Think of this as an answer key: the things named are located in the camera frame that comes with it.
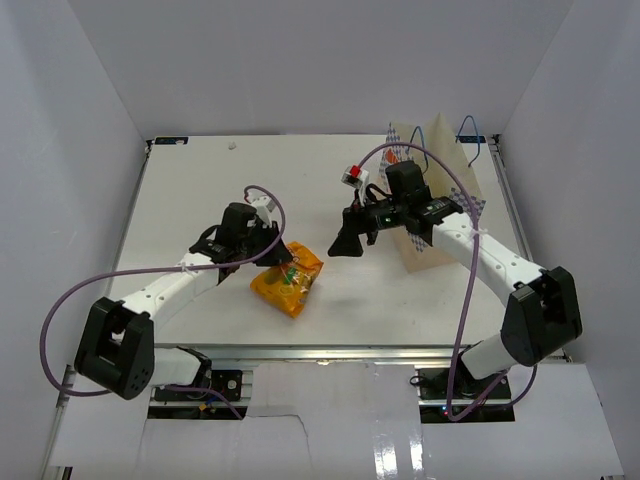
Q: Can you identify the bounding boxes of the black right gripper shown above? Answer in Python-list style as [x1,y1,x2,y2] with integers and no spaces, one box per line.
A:
[328,189,408,258]

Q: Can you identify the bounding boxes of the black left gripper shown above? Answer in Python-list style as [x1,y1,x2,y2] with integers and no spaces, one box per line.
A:
[238,221,293,267]

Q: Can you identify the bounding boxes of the orange gummy candy bag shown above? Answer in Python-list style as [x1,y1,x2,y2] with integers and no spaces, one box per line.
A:
[250,242,324,319]

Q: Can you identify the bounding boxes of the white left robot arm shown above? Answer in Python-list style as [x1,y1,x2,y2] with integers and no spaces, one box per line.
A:
[74,196,293,400]

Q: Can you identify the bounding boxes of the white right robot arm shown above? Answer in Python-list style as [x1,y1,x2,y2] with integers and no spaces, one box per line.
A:
[328,161,583,399]

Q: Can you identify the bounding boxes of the black XDOF label plate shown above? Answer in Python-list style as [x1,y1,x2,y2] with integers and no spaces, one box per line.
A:
[153,136,189,146]

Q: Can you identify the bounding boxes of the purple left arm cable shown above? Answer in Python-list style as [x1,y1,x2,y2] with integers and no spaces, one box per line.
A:
[39,185,287,419]

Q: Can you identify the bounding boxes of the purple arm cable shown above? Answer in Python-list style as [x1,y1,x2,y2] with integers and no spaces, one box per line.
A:
[39,185,287,419]
[357,143,539,422]

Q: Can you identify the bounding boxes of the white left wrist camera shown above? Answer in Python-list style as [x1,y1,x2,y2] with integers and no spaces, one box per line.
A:
[249,195,276,226]

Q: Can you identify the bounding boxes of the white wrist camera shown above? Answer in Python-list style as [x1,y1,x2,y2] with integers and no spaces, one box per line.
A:
[341,165,369,204]
[249,195,276,226]

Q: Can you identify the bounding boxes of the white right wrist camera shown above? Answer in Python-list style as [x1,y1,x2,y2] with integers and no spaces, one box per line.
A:
[341,165,369,204]

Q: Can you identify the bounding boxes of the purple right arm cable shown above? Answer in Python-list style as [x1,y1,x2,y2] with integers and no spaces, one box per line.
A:
[357,143,539,422]

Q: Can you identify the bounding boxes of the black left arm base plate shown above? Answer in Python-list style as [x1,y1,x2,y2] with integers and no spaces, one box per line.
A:
[147,370,247,421]

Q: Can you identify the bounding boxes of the checkered paper bag blue handles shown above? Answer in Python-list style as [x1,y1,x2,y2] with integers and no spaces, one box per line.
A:
[376,114,486,273]

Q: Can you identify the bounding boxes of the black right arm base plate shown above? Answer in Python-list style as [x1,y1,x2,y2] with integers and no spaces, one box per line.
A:
[409,367,515,425]

